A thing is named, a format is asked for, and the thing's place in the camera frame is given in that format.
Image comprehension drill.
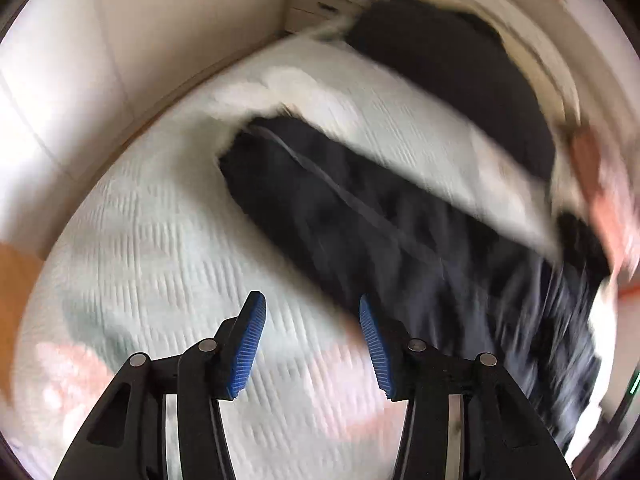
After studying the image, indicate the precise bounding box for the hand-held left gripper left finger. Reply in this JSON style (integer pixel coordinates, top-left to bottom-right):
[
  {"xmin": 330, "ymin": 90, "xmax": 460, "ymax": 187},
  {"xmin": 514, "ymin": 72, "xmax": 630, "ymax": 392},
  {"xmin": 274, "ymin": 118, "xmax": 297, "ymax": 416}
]
[{"xmin": 52, "ymin": 290, "xmax": 267, "ymax": 480}]

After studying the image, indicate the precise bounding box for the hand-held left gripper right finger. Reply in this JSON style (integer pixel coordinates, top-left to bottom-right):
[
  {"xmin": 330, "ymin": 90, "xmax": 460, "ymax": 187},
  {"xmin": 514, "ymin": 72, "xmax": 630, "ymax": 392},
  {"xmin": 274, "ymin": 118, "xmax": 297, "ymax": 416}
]
[{"xmin": 359, "ymin": 294, "xmax": 576, "ymax": 480}]

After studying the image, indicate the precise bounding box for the black pants garment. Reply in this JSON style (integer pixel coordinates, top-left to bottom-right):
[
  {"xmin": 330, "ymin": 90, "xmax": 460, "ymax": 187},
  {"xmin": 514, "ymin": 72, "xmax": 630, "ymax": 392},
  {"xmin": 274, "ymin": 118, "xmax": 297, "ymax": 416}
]
[{"xmin": 218, "ymin": 116, "xmax": 613, "ymax": 453}]

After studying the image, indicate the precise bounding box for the floral quilted bedspread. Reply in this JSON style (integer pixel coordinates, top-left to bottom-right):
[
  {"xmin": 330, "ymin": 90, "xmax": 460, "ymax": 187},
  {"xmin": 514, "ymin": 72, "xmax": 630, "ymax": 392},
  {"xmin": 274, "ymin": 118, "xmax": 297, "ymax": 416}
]
[{"xmin": 12, "ymin": 35, "xmax": 561, "ymax": 480}]

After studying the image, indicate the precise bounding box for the pink folded quilt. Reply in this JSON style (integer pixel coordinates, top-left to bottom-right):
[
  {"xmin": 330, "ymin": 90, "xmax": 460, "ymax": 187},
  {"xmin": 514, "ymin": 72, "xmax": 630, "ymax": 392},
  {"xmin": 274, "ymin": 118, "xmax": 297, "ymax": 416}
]
[{"xmin": 567, "ymin": 127, "xmax": 633, "ymax": 273}]

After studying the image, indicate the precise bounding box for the black folded garment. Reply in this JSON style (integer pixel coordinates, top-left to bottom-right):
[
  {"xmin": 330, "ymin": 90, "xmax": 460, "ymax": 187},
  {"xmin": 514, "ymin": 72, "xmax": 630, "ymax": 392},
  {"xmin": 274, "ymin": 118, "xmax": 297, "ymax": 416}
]
[{"xmin": 345, "ymin": 0, "xmax": 557, "ymax": 181}]

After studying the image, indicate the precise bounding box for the white wardrobe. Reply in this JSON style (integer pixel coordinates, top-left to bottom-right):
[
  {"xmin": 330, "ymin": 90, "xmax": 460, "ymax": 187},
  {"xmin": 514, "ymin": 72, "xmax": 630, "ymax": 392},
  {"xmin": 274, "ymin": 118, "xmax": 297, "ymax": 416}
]
[{"xmin": 0, "ymin": 0, "xmax": 301, "ymax": 221}]

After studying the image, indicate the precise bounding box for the white bedside cabinet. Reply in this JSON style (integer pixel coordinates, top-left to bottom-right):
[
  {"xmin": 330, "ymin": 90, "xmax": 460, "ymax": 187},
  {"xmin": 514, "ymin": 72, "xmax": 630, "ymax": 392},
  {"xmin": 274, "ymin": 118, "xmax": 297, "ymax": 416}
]
[{"xmin": 286, "ymin": 0, "xmax": 373, "ymax": 38}]

